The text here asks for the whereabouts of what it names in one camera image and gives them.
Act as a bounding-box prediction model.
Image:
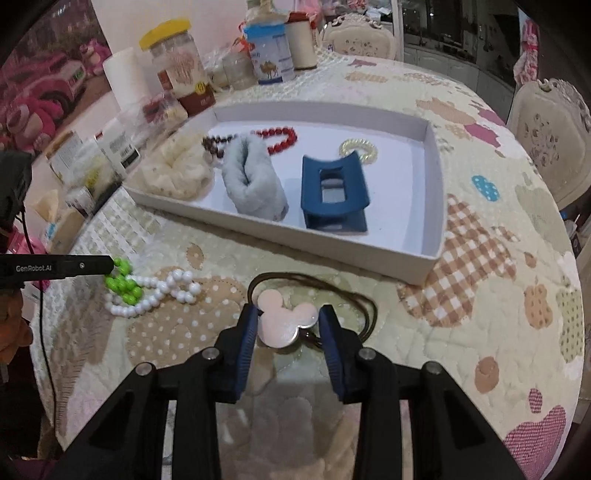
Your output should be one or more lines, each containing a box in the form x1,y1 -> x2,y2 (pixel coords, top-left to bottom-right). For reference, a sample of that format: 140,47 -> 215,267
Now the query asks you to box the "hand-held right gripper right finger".
318,304 -> 527,480

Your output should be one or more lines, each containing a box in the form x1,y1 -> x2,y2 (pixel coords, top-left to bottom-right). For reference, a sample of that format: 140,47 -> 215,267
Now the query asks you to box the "light blue fluffy scrunchie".
221,135 -> 289,221

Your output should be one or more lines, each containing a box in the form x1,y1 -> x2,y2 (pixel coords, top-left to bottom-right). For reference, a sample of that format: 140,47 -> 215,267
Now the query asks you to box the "blue hair claw clip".
301,151 -> 371,234

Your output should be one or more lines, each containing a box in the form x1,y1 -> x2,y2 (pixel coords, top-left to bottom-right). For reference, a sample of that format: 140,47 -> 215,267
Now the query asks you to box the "dark brown bead bracelet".
202,133 -> 238,162

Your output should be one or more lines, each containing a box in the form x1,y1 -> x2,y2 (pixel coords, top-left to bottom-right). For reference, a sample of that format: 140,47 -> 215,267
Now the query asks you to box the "tan tissue pack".
34,189 -> 77,252

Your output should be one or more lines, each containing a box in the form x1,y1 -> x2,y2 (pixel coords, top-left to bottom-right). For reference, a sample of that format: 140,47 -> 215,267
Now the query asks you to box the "blue and white tin can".
243,21 -> 296,85

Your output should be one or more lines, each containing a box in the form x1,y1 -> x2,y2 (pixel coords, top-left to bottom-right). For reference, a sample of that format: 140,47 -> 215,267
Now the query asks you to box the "yellow lid glass jar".
139,18 -> 217,116

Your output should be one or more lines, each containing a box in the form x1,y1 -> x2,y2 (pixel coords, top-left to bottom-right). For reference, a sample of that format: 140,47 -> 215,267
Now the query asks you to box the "yellow spiral hair tie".
339,138 -> 383,164

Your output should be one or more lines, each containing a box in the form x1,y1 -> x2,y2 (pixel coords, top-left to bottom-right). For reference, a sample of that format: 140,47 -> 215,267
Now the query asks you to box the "black cable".
18,205 -> 63,455

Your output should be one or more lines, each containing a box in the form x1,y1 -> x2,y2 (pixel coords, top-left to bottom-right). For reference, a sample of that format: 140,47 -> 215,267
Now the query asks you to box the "white shallow cardboard box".
124,102 -> 448,287

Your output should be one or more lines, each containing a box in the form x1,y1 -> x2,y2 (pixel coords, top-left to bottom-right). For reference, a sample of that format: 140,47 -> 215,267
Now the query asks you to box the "cream floral chair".
321,13 -> 398,61
507,78 -> 591,208

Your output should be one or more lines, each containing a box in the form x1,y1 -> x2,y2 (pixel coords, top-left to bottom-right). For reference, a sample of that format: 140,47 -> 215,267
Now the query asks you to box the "person's left hand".
0,295 -> 32,365

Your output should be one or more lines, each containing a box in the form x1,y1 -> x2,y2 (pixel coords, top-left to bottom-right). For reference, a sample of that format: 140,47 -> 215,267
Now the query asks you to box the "green and white bead necklace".
104,258 -> 202,319

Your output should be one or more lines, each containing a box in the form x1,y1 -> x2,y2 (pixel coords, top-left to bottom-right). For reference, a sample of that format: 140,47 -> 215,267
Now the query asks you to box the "pink mouse-head hair tie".
247,272 -> 377,347

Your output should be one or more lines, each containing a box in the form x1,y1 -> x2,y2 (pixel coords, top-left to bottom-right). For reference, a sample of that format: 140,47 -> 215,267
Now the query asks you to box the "cream bottle with red cap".
284,13 -> 318,71

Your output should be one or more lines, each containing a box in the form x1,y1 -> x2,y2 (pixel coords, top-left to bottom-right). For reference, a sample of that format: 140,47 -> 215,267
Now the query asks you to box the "small printed canister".
45,130 -> 93,185

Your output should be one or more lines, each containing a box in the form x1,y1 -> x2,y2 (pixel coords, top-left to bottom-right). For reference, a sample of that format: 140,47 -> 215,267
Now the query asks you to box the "white barcode box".
95,121 -> 141,178

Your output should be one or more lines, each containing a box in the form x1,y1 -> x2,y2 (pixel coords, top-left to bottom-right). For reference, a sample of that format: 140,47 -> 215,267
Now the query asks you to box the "white paper towel roll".
102,46 -> 153,112

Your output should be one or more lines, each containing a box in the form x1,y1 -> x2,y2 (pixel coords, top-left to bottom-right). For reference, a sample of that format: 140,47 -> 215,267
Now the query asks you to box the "small clear glass jar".
222,53 -> 257,90

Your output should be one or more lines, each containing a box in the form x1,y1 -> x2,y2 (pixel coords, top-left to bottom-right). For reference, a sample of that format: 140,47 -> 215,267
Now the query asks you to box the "pink floral cloth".
519,21 -> 541,86

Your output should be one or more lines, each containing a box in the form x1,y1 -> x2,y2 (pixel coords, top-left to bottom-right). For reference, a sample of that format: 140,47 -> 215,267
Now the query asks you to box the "red bead bracelet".
253,126 -> 298,158

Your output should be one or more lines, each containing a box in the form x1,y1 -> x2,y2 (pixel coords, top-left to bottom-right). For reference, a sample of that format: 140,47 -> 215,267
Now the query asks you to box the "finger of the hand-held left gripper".
0,256 -> 115,278

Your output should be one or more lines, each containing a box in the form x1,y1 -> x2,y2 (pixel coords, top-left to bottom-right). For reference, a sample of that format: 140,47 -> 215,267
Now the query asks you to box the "cream fluffy scrunchie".
141,136 -> 215,200

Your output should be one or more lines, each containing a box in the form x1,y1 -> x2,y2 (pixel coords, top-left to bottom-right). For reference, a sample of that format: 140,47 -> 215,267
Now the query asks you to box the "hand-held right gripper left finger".
46,302 -> 264,480

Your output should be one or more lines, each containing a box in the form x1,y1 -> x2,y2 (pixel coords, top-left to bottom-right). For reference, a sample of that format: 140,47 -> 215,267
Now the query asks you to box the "pink bear printed poster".
0,0 -> 112,153

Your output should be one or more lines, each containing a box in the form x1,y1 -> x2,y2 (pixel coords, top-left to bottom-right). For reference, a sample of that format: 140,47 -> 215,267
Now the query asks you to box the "clear snack bag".
141,90 -> 189,124

